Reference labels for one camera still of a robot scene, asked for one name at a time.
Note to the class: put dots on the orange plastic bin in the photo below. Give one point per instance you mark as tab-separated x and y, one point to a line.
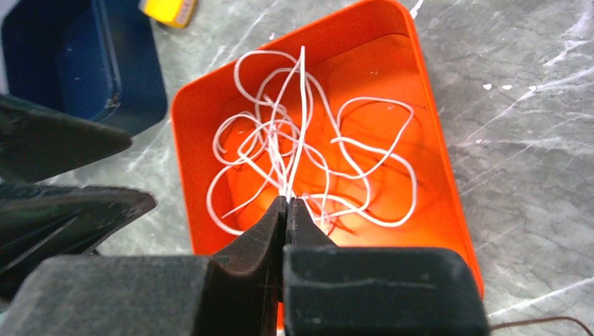
339	114

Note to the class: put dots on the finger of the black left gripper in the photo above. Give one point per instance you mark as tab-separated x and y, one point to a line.
39	222
38	143

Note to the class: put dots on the navy blue tray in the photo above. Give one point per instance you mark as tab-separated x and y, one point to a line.
95	60

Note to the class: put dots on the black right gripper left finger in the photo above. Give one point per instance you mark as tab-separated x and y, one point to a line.
236	291

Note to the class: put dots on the yellow block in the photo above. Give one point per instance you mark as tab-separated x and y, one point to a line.
173	13

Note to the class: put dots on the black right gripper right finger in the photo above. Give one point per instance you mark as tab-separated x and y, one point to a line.
333	290

